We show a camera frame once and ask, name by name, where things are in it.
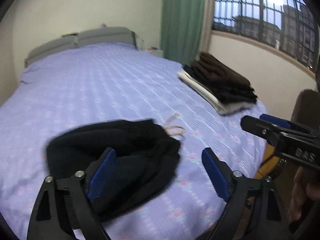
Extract black fleece pants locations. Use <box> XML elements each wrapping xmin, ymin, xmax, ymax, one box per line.
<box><xmin>46</xmin><ymin>119</ymin><xmax>181</xmax><ymax>222</ymax></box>

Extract person's right hand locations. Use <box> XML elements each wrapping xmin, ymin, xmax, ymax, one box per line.
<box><xmin>288</xmin><ymin>166</ymin><xmax>319</xmax><ymax>223</ymax></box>

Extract dark wicker chair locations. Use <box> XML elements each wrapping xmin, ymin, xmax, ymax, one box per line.
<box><xmin>291</xmin><ymin>60</ymin><xmax>320</xmax><ymax>131</ymax></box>

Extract black folded garment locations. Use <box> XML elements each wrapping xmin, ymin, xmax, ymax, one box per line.
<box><xmin>183</xmin><ymin>65</ymin><xmax>257</xmax><ymax>104</ymax></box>

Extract white spray bottle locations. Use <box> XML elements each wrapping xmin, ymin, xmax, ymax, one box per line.
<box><xmin>275</xmin><ymin>40</ymin><xmax>280</xmax><ymax>50</ymax></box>

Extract white folded garment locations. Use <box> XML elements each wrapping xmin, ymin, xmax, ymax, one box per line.
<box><xmin>177</xmin><ymin>70</ymin><xmax>254</xmax><ymax>115</ymax></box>

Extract brown folded garment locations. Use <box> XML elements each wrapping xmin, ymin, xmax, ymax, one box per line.
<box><xmin>191</xmin><ymin>52</ymin><xmax>251</xmax><ymax>87</ymax></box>

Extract barred window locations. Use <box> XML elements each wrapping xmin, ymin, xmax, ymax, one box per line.
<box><xmin>212</xmin><ymin>0</ymin><xmax>319</xmax><ymax>72</ymax></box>

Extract white sheer curtain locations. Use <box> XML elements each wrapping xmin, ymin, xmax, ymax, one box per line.
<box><xmin>199</xmin><ymin>0</ymin><xmax>215</xmax><ymax>52</ymax></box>

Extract purple floral bed sheet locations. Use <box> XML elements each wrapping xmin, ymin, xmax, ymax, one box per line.
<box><xmin>1</xmin><ymin>43</ymin><xmax>266</xmax><ymax>239</ymax></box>

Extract white nightstand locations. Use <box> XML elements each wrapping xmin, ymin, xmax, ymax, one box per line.
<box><xmin>146</xmin><ymin>49</ymin><xmax>163</xmax><ymax>58</ymax></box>

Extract green curtain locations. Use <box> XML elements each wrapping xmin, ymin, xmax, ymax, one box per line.
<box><xmin>160</xmin><ymin>0</ymin><xmax>204</xmax><ymax>64</ymax></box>

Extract grey padded headboard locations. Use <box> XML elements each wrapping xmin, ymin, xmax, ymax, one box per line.
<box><xmin>24</xmin><ymin>27</ymin><xmax>137</xmax><ymax>68</ymax></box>

